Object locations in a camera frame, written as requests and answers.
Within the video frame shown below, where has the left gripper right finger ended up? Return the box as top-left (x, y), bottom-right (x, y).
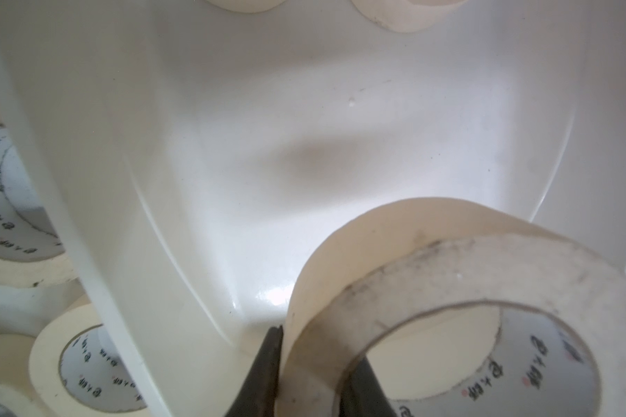
top-left (339, 358), bottom-right (396, 417)

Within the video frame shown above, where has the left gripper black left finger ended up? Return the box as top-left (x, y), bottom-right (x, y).
top-left (225, 326), bottom-right (283, 417)

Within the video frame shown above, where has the white plastic storage tray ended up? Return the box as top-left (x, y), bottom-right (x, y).
top-left (0, 1), bottom-right (626, 416)

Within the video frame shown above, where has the masking tape roll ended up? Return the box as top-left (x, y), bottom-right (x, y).
top-left (29, 304), bottom-right (151, 416)
top-left (0, 124), bottom-right (78, 288)
top-left (0, 335), bottom-right (55, 416)
top-left (276, 198), bottom-right (626, 416)
top-left (207, 0), bottom-right (285, 14)
top-left (351, 0), bottom-right (465, 33)

